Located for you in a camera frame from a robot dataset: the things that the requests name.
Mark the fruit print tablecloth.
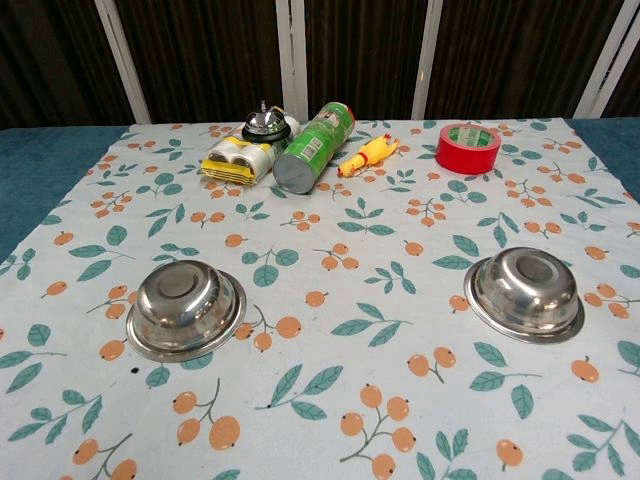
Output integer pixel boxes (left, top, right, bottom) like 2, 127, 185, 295
0, 118, 640, 480

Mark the stainless steel bowl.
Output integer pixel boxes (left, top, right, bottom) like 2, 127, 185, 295
125, 259, 248, 364
463, 245, 586, 345

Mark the yellow rubber chicken toy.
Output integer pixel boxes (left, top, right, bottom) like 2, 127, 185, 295
337, 133, 401, 178

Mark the dark folding screen white frame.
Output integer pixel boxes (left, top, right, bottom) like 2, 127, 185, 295
0, 0, 640, 127

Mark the green chips can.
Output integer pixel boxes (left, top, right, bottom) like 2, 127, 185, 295
272, 101, 357, 195

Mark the red tape roll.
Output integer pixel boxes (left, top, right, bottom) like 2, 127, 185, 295
434, 123, 503, 176

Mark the white rolls pack yellow label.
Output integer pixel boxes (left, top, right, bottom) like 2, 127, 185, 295
200, 108, 301, 187

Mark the silver call bell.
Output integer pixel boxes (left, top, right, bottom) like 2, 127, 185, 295
241, 99, 293, 147

